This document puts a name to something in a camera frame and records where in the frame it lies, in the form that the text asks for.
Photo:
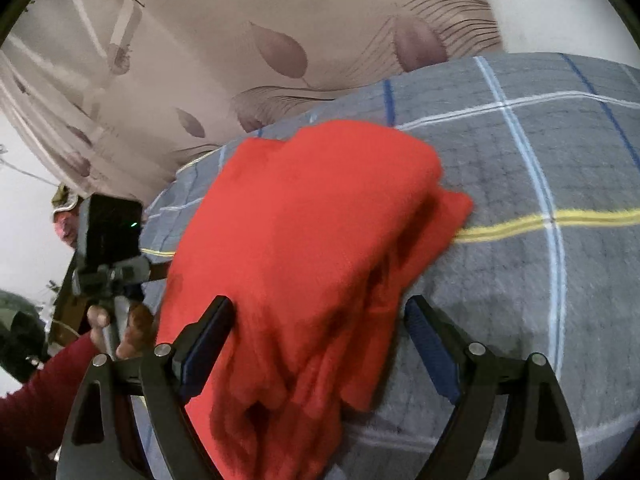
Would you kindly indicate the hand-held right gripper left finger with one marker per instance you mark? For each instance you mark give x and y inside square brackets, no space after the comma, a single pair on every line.
[207,345]

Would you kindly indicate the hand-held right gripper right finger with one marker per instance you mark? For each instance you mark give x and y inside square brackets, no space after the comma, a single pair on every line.
[430,355]

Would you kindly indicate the red knit shirt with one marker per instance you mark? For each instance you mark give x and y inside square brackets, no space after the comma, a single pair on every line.
[300,235]

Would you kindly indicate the person's left hand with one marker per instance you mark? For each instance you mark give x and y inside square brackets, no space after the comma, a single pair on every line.
[137,330]

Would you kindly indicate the pink patterned object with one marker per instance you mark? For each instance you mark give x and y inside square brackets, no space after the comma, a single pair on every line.
[65,220]

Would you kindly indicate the dark green object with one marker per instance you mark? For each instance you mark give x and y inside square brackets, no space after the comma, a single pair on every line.
[20,330]

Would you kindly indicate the grey plaid blanket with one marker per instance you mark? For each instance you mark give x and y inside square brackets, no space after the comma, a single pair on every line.
[500,160]

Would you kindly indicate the beige leaf-print curtain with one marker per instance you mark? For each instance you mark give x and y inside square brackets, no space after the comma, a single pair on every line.
[225,10]

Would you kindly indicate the brown wooden door frame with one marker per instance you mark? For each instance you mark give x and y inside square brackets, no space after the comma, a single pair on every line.
[65,305]

